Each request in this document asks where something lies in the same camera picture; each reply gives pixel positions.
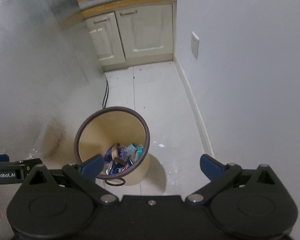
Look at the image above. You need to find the blue Pepsi can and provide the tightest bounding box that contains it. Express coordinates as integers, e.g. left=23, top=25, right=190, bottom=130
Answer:
left=104, top=144, right=134, bottom=175

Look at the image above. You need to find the clear orange plastic bag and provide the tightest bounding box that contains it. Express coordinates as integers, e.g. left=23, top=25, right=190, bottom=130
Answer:
left=124, top=143, right=143, bottom=162

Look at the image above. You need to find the beige trash bin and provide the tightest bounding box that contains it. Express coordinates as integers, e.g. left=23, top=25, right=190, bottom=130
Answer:
left=74, top=107, right=150, bottom=186

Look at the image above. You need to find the cream low cabinet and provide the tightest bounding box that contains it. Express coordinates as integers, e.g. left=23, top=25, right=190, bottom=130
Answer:
left=82, top=0, right=177, bottom=72

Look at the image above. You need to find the black floor cable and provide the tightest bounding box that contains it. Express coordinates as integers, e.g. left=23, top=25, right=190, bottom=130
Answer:
left=102, top=76, right=109, bottom=108

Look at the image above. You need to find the white wall socket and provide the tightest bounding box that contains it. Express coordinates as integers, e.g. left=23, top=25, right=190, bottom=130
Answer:
left=191, top=32, right=199, bottom=59

